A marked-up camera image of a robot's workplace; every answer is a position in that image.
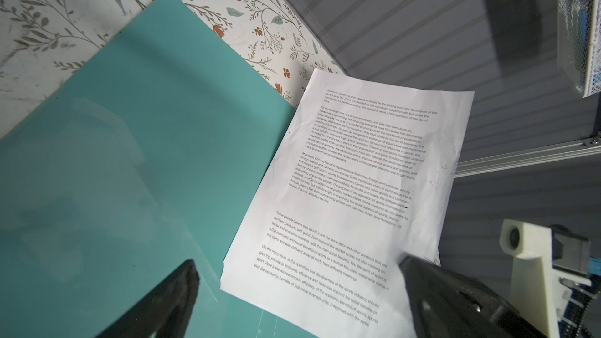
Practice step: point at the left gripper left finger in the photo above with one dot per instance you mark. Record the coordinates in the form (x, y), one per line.
(165, 311)

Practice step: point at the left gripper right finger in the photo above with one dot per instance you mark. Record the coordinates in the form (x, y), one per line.
(447, 304)

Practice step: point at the white printed paper sheet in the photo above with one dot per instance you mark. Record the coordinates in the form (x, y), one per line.
(362, 177)

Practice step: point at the teal green file folder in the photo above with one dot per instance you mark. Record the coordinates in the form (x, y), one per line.
(146, 157)

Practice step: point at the pens in white basket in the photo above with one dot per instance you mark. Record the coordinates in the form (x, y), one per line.
(580, 23)

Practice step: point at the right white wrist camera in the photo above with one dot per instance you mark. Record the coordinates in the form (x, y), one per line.
(555, 279)

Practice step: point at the white wire mesh basket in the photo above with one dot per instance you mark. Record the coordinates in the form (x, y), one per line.
(588, 82)

